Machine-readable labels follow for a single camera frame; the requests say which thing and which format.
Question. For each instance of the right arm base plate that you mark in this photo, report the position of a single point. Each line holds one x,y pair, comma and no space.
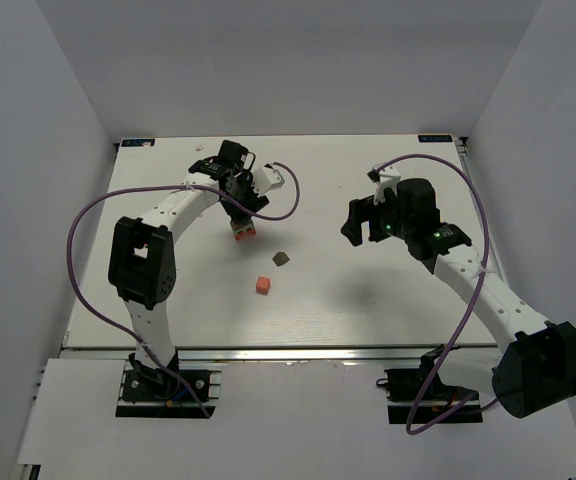
401,387

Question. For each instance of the aluminium table edge rail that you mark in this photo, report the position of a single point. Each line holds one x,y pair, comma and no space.
276,353

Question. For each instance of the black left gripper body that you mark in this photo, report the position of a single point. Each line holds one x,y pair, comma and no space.
243,208

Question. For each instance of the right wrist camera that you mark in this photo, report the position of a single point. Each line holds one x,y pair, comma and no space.
383,177

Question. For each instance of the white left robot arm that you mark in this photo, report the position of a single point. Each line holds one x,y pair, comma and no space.
142,264

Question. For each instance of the brown wood block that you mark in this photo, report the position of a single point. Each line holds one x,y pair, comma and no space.
241,223

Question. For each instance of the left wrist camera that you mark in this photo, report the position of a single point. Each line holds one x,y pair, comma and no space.
265,179

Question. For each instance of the olive roof wood block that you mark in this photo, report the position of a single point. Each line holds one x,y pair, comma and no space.
280,258

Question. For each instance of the salmon cube wood block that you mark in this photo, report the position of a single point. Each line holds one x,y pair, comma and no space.
263,285

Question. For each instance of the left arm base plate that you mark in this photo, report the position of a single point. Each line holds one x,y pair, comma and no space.
141,398

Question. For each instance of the blue label left corner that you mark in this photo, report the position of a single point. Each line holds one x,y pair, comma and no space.
137,143

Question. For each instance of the green rectangular wood block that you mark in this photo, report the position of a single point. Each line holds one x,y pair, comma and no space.
245,228

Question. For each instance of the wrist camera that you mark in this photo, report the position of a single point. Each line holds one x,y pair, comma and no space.
383,177
265,179

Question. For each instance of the blue label corner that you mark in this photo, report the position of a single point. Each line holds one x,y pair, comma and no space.
137,143
435,138

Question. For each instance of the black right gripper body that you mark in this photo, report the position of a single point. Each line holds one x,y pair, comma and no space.
368,220

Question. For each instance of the blue label right corner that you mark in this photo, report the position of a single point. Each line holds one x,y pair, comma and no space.
435,138

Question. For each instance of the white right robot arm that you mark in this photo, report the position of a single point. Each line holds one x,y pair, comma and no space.
534,364

